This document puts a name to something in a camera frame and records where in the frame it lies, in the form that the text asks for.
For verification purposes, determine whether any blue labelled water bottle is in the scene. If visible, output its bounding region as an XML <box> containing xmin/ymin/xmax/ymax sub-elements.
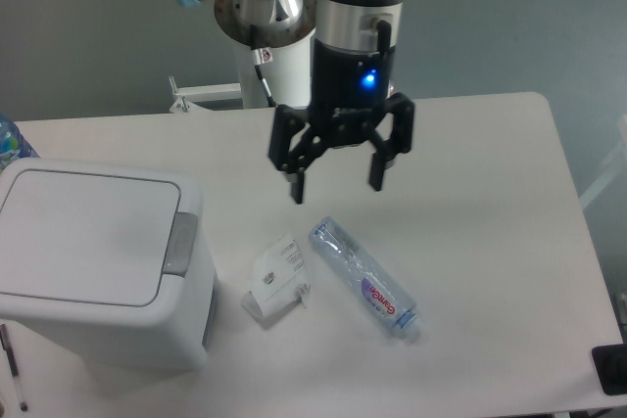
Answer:
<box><xmin>0</xmin><ymin>115</ymin><xmax>39</xmax><ymax>171</ymax></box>

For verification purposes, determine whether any white plastic trash can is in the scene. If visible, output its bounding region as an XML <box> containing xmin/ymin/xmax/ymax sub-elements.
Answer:
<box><xmin>1</xmin><ymin>158</ymin><xmax>218</xmax><ymax>370</ymax></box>

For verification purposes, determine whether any black pen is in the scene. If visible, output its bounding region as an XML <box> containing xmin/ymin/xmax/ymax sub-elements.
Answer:
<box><xmin>0</xmin><ymin>323</ymin><xmax>29</xmax><ymax>413</ymax></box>

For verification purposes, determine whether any crumpled white paper package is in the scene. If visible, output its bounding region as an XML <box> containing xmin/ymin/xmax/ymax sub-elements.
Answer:
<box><xmin>241</xmin><ymin>233</ymin><xmax>313</xmax><ymax>330</ymax></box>

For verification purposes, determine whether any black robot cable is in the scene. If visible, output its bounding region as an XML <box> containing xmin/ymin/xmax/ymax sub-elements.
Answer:
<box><xmin>247</xmin><ymin>23</ymin><xmax>280</xmax><ymax>109</ymax></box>

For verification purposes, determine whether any black device at edge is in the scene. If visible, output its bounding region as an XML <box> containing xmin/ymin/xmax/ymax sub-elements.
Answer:
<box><xmin>592</xmin><ymin>344</ymin><xmax>626</xmax><ymax>396</ymax></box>

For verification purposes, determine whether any empty clear plastic bottle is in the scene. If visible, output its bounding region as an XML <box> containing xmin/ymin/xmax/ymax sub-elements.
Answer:
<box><xmin>309</xmin><ymin>216</ymin><xmax>421</xmax><ymax>343</ymax></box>

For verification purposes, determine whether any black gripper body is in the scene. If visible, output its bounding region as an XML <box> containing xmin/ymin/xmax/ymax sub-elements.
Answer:
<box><xmin>309</xmin><ymin>39</ymin><xmax>396</xmax><ymax>148</ymax></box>

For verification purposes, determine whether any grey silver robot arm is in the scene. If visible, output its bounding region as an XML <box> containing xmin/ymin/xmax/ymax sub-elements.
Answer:
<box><xmin>177</xmin><ymin>0</ymin><xmax>414</xmax><ymax>203</ymax></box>

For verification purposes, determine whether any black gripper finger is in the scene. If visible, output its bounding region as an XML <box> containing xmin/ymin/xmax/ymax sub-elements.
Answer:
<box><xmin>362</xmin><ymin>92</ymin><xmax>415</xmax><ymax>191</ymax></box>
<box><xmin>268</xmin><ymin>105</ymin><xmax>329</xmax><ymax>205</ymax></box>

